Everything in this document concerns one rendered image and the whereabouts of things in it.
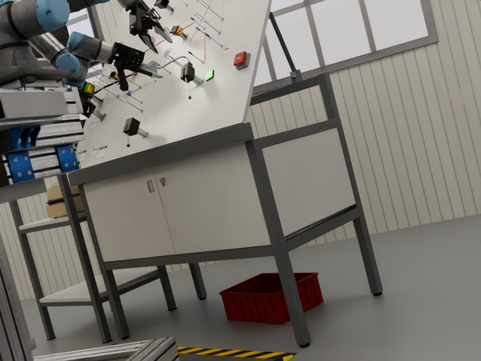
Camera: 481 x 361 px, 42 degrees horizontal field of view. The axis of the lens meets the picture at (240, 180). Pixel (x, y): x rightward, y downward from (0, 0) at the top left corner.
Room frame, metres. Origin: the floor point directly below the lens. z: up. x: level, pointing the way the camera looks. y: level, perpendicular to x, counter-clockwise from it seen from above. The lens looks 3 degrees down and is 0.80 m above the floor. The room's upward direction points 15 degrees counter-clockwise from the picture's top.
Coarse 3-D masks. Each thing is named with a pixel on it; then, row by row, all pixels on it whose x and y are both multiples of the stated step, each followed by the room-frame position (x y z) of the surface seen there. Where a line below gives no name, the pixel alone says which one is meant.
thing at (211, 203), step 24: (240, 144) 2.34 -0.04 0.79; (168, 168) 2.64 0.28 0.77; (192, 168) 2.54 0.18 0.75; (216, 168) 2.45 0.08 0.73; (240, 168) 2.37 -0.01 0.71; (168, 192) 2.66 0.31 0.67; (192, 192) 2.57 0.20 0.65; (216, 192) 2.47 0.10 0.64; (240, 192) 2.39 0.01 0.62; (168, 216) 2.69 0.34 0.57; (192, 216) 2.59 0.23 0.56; (216, 216) 2.50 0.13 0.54; (240, 216) 2.41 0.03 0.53; (192, 240) 2.62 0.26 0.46; (216, 240) 2.52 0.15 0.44; (240, 240) 2.43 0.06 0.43; (264, 240) 2.35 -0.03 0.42
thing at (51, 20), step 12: (24, 0) 1.88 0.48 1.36; (36, 0) 1.86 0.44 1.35; (48, 0) 1.86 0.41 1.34; (60, 0) 1.91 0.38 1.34; (12, 12) 1.89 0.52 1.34; (24, 12) 1.87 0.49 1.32; (36, 12) 1.86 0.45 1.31; (48, 12) 1.86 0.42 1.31; (60, 12) 1.90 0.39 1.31; (24, 24) 1.89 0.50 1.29; (36, 24) 1.88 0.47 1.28; (48, 24) 1.88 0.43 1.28; (60, 24) 1.90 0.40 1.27; (24, 36) 1.92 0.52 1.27; (36, 36) 1.94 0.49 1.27
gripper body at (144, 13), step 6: (138, 0) 2.45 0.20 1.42; (132, 6) 2.44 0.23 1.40; (138, 6) 2.48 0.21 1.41; (144, 6) 2.49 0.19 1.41; (144, 12) 2.49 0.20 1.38; (150, 12) 2.48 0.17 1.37; (156, 12) 2.51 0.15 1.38; (144, 18) 2.45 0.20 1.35; (156, 18) 2.51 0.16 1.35; (144, 24) 2.47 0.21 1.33; (150, 24) 2.46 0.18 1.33; (144, 30) 2.48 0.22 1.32
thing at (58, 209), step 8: (56, 184) 3.33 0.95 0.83; (48, 192) 3.33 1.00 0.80; (56, 192) 3.28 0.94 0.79; (72, 192) 3.22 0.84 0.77; (48, 200) 3.32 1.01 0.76; (56, 200) 3.28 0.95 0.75; (80, 200) 3.24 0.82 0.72; (48, 208) 3.30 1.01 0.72; (56, 208) 3.26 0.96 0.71; (64, 208) 3.21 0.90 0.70; (80, 208) 3.23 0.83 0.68; (48, 216) 3.31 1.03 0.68; (56, 216) 3.28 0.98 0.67
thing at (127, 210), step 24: (144, 168) 2.74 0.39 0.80; (96, 192) 3.01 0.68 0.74; (120, 192) 2.89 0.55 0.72; (144, 192) 2.77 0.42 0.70; (96, 216) 3.05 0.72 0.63; (120, 216) 2.92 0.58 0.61; (144, 216) 2.80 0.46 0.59; (120, 240) 2.95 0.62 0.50; (144, 240) 2.83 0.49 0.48; (168, 240) 2.72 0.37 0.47
